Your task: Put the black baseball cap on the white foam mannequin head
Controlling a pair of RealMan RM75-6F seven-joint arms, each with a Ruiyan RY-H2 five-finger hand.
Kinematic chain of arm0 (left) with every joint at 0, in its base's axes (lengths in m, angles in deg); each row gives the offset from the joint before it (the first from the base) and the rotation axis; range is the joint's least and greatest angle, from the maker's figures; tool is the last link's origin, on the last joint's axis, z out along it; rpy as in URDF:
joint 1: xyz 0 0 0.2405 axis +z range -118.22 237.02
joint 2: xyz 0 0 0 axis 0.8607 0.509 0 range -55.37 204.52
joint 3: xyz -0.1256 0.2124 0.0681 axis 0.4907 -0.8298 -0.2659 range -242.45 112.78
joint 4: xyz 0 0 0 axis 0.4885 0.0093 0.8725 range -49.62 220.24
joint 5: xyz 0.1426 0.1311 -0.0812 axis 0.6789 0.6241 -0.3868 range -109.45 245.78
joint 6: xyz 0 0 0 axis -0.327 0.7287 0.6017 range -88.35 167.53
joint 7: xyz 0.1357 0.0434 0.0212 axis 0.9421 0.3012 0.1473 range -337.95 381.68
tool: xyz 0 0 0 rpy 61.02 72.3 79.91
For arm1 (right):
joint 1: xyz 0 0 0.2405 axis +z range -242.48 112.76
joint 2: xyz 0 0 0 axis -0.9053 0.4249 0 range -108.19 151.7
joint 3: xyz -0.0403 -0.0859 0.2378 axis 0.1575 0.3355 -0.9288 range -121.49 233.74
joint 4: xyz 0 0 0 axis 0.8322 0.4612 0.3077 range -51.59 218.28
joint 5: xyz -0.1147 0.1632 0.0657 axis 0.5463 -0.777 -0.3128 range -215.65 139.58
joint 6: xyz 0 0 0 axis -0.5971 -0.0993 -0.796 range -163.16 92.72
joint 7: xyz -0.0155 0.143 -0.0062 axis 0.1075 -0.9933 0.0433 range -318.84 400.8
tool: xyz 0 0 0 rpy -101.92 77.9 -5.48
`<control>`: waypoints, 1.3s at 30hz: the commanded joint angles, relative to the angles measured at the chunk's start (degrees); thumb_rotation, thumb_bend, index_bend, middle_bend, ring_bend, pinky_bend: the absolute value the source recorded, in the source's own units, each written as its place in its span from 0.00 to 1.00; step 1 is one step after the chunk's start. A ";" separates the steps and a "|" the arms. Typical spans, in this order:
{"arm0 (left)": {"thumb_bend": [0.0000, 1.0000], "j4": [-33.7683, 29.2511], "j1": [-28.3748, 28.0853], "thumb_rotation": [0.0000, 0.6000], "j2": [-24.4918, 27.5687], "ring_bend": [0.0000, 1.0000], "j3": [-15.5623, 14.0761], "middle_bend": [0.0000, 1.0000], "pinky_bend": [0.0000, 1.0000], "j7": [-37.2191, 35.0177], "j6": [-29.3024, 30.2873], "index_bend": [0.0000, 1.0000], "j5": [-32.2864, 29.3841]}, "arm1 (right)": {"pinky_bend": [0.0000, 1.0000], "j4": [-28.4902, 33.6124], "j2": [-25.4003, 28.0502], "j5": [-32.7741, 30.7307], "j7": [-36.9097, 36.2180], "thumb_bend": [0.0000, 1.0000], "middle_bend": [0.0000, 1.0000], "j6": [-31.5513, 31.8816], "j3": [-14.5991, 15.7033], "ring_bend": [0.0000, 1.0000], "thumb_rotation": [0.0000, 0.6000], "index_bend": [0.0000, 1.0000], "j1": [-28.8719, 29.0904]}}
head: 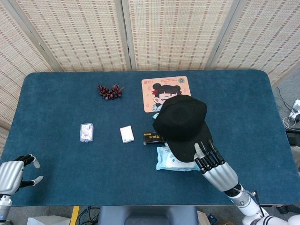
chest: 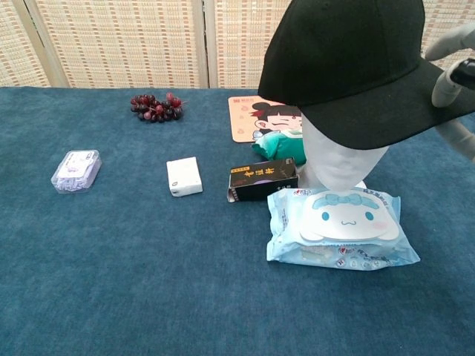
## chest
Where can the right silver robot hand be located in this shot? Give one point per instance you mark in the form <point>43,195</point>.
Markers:
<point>445,89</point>

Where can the black baseball cap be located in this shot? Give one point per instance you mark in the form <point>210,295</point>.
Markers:
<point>345,63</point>

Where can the white foam mannequin head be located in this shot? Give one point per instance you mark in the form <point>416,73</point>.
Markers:
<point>341,163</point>

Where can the blue cartoon wet wipes pack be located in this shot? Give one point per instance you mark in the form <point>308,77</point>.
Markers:
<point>334,241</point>

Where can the black box with gold text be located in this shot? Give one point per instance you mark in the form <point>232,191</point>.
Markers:
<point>259,181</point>

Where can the small white tissue pack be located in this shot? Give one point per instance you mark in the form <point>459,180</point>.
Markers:
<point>184,176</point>

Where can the bunch of dark red grapes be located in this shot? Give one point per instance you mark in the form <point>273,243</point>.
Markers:
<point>157,108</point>

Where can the bamboo folding screen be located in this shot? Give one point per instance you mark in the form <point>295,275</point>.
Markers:
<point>130,41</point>

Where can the blue felt table cover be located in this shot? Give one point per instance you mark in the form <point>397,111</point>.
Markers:
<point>148,278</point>

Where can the clear box purple floss picks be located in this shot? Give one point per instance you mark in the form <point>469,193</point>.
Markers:
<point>76,172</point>

